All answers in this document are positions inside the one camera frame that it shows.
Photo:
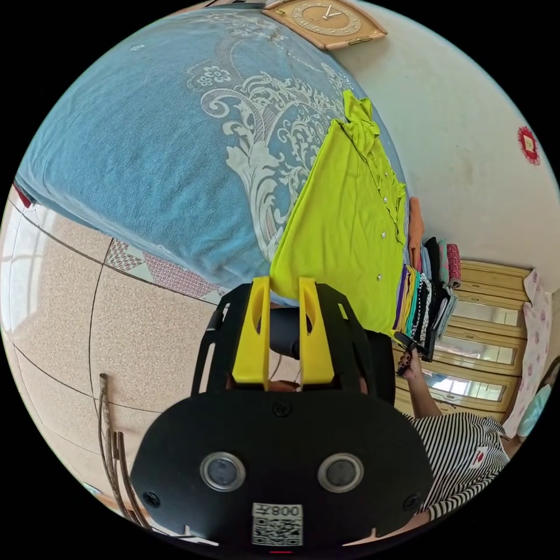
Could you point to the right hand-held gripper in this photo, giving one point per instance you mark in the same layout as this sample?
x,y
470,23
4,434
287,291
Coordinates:
x,y
413,344

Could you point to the person's body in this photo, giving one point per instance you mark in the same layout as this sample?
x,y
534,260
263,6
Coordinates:
x,y
459,455

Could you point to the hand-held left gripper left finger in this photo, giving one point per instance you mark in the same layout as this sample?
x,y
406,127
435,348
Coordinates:
x,y
251,345

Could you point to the person's right forearm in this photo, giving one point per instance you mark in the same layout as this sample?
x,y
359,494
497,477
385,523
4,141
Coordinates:
x,y
423,389

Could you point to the pile of clothes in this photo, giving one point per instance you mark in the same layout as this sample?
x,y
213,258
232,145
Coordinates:
x,y
422,302

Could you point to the red wall ornament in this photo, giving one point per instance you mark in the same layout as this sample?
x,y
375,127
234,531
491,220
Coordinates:
x,y
529,145

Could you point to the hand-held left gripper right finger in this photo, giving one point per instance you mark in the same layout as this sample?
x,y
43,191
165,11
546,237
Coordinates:
x,y
316,350

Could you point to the bed with blue patterned quilt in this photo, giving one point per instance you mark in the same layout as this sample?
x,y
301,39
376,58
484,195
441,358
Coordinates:
x,y
144,144

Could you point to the person's right hand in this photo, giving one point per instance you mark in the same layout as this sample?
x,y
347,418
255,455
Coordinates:
x,y
407,368

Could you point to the beige wall clock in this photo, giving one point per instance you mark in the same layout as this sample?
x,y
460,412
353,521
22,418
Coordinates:
x,y
326,21

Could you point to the pink floral curtain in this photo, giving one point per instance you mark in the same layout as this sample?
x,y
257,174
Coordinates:
x,y
534,345

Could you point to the brown wooden sticks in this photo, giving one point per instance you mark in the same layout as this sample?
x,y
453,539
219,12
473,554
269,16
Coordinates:
x,y
114,455

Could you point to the lime green short-sleeve shirt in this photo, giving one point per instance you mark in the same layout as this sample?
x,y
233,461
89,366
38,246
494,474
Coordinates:
x,y
345,227

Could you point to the yellow cupboard with mirrors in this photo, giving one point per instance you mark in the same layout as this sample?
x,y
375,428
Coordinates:
x,y
481,350

